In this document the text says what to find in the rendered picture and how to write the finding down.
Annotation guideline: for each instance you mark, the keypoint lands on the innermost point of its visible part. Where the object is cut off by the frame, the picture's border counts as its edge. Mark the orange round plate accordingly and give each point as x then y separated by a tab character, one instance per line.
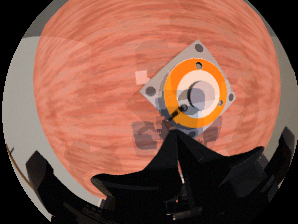
176	92

